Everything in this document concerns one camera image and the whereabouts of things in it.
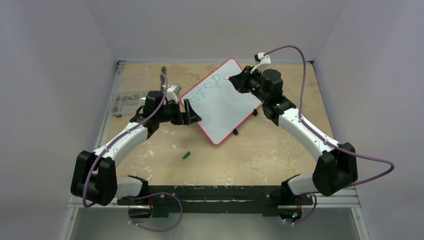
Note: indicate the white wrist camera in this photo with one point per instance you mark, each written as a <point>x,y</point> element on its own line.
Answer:
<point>262,61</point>
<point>172,92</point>

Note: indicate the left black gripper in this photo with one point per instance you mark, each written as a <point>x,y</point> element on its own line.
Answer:
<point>187,118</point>

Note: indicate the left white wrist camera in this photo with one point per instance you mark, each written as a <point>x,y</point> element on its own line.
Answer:
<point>172,92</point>

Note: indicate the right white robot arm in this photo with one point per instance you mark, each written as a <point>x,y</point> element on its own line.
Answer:
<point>336,165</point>

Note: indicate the pink framed whiteboard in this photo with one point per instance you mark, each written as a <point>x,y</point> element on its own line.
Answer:
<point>220,106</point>

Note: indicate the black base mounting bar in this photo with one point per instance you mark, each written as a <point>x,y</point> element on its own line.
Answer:
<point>267,200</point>

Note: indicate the clear plastic screw box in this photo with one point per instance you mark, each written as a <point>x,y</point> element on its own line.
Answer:
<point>131,94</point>

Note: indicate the dark metal bracket tool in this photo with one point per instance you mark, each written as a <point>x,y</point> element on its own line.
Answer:
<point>162,78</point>

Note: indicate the green marker cap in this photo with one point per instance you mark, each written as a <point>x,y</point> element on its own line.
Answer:
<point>186,155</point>

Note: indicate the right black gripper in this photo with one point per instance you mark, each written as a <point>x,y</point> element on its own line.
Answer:
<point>244,79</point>

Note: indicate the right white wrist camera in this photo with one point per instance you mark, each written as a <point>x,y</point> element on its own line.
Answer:
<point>262,61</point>

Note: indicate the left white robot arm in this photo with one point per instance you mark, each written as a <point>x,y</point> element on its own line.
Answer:
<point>141,127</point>

